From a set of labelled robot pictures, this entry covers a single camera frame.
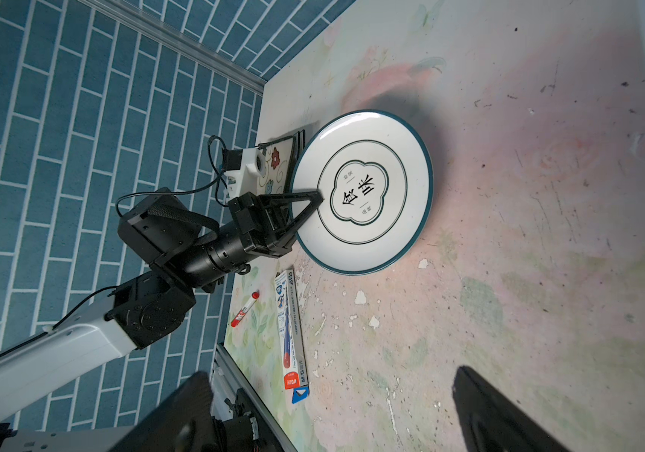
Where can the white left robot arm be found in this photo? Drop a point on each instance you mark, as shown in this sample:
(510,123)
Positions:
(185,251)

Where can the floral square plate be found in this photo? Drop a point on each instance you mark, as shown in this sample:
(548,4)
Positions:
(280,159)

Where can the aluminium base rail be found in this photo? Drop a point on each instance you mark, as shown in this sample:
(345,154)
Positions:
(241,421)

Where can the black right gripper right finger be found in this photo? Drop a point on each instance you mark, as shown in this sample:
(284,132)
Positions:
(491,422)

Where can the red white marker pen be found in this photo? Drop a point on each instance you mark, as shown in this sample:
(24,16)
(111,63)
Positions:
(245,309)

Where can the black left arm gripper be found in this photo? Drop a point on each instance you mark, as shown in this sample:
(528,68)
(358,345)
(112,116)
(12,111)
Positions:
(267,225)

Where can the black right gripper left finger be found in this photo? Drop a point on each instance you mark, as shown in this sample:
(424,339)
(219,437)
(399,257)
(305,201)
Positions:
(183,422)

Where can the blue white toothpaste box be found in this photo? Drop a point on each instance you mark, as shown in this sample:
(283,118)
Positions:
(294,368)

